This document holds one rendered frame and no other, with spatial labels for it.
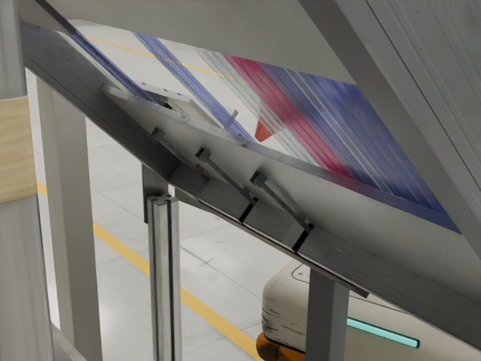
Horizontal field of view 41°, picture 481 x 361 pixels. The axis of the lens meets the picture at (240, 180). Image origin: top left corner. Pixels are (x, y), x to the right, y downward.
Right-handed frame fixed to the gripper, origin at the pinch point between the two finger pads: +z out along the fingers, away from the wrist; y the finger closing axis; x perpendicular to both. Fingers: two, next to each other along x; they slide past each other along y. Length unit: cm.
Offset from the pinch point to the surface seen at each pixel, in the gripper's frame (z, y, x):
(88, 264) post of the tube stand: 34.0, -28.9, 7.9
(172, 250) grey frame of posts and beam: 22.7, -9.5, 6.6
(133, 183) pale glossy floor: 9, -169, 102
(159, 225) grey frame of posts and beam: 20.5, -9.5, 1.4
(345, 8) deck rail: 12, 60, -53
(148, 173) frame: 14.5, -13.5, -3.7
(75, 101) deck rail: 13.2, -7.6, -24.9
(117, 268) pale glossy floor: 39, -102, 70
